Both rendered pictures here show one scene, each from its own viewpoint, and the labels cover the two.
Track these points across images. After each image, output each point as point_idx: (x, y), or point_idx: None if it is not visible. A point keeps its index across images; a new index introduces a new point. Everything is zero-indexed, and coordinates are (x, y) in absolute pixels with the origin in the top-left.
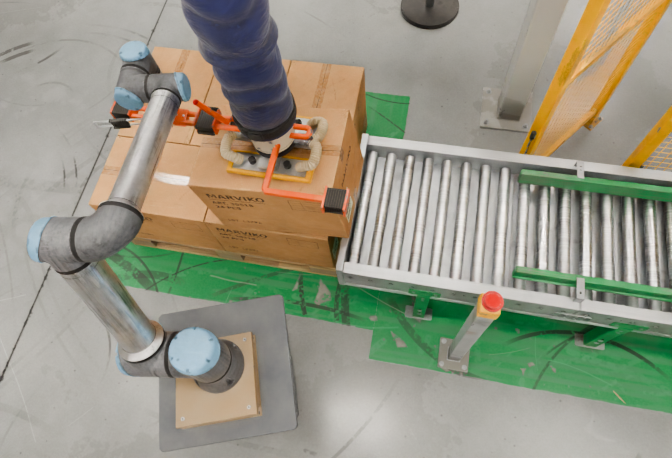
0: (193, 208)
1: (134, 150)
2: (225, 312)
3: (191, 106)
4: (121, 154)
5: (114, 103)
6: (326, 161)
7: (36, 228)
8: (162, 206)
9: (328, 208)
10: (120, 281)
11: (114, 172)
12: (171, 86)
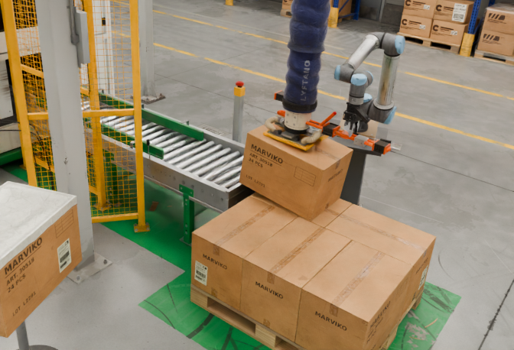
0: (357, 210)
1: (362, 48)
2: (348, 144)
3: (343, 260)
4: (409, 253)
5: (386, 145)
6: (274, 124)
7: (399, 36)
8: (379, 218)
9: None
10: (381, 72)
11: (415, 245)
12: (343, 65)
